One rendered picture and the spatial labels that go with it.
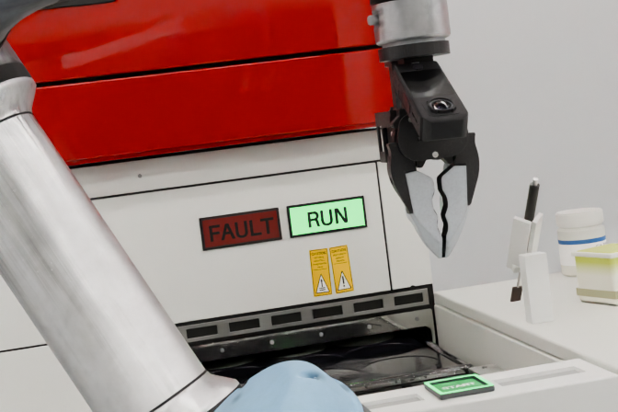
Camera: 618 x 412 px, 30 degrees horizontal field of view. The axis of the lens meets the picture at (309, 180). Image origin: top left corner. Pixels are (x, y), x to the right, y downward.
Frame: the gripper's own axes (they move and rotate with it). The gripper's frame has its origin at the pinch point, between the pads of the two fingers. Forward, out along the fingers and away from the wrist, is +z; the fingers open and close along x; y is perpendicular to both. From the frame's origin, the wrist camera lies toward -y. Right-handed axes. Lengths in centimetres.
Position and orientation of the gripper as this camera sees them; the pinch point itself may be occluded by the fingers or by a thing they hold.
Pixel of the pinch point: (443, 245)
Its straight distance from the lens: 114.6
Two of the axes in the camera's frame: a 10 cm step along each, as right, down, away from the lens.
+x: -9.7, 1.3, -1.9
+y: -1.9, -0.3, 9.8
